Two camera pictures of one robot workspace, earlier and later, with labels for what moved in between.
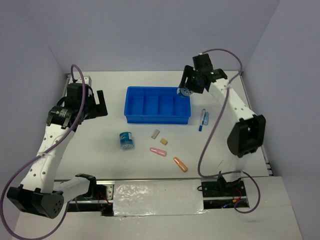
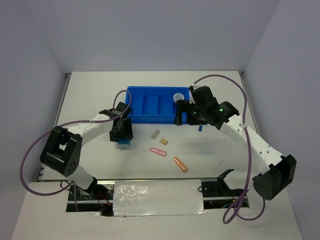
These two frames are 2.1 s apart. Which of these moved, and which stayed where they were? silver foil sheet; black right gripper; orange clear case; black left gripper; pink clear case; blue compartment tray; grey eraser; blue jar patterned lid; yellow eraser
Moved: black right gripper; black left gripper; blue jar patterned lid
Stayed: silver foil sheet; pink clear case; blue compartment tray; grey eraser; orange clear case; yellow eraser
